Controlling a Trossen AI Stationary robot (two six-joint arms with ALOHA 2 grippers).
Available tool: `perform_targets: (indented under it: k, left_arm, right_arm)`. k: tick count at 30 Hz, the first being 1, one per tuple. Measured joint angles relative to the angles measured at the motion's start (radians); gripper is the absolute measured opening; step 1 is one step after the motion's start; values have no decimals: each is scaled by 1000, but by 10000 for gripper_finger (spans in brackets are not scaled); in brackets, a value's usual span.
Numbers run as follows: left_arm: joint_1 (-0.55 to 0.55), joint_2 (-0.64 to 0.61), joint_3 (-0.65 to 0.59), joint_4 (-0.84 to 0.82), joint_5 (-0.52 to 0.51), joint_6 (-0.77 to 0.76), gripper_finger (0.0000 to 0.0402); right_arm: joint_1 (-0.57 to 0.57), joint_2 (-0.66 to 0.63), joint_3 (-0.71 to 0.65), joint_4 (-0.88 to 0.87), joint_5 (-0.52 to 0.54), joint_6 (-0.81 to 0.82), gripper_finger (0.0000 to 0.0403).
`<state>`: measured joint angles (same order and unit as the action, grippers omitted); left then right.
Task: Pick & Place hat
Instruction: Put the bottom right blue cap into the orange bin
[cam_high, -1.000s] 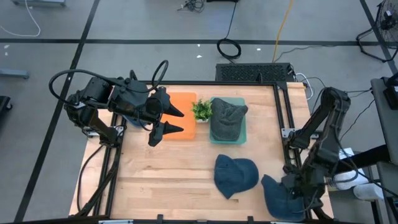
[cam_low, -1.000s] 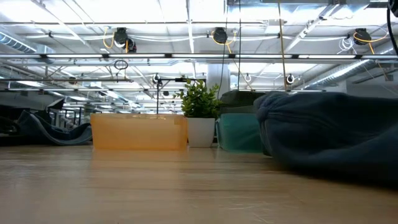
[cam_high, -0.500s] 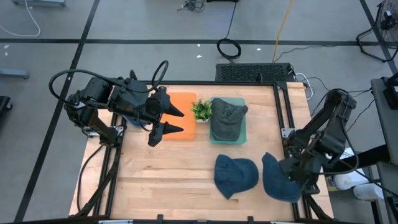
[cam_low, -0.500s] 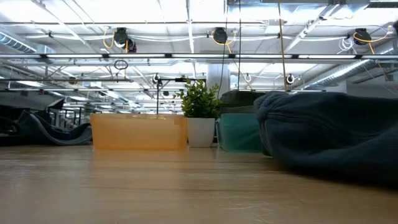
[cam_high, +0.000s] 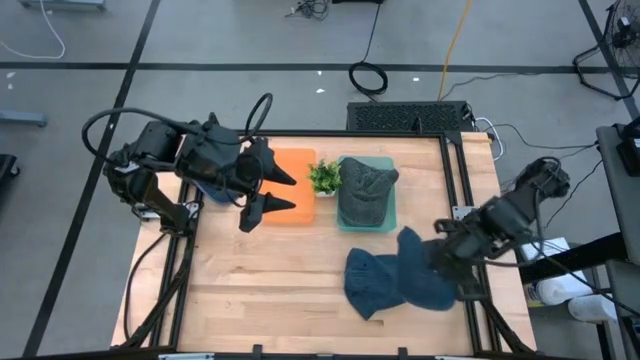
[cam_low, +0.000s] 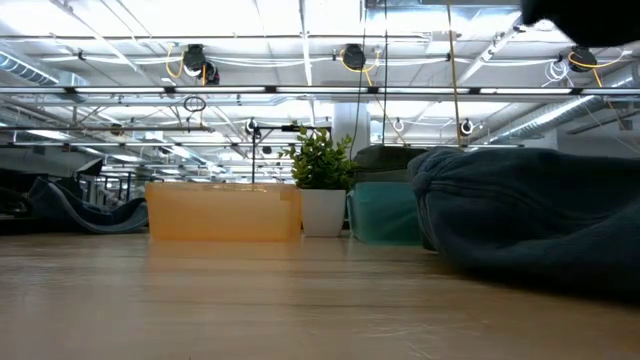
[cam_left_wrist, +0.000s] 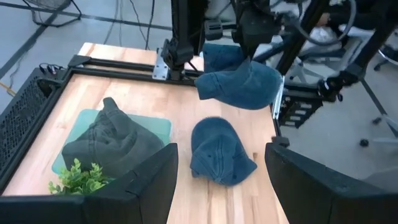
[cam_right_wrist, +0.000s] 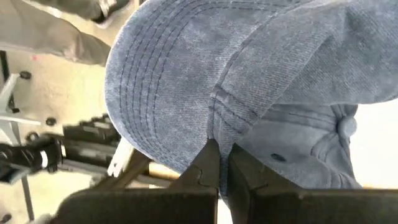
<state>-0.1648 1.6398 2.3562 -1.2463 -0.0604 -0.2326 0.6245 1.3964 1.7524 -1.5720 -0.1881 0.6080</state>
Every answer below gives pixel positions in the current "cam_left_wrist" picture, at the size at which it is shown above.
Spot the white paper towel pack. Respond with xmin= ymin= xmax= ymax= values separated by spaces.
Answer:
xmin=298 ymin=24 xmax=346 ymax=54

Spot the black floor fan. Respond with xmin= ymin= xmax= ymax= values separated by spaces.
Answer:
xmin=21 ymin=0 xmax=83 ymax=28

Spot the dark green denim cap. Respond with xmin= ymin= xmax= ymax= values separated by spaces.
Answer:
xmin=61 ymin=96 xmax=165 ymax=179

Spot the blue denim cap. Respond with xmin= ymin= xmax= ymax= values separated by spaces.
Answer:
xmin=194 ymin=42 xmax=283 ymax=111
xmin=189 ymin=116 xmax=258 ymax=187

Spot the small potted green plant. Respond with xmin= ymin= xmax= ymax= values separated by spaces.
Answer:
xmin=48 ymin=157 xmax=114 ymax=196

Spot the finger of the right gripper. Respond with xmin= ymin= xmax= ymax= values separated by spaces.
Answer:
xmin=249 ymin=42 xmax=261 ymax=64
xmin=240 ymin=42 xmax=251 ymax=64

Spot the teal plastic bin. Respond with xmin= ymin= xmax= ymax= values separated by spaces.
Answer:
xmin=51 ymin=108 xmax=172 ymax=175

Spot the black perforated computer case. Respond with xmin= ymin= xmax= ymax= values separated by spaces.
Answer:
xmin=0 ymin=67 xmax=68 ymax=178

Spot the black aluminium table frame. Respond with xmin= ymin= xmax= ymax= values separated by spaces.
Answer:
xmin=0 ymin=0 xmax=330 ymax=195

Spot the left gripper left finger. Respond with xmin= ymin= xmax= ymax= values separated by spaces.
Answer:
xmin=82 ymin=142 xmax=180 ymax=224

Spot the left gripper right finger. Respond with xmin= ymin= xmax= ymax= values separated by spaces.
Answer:
xmin=264 ymin=142 xmax=398 ymax=224

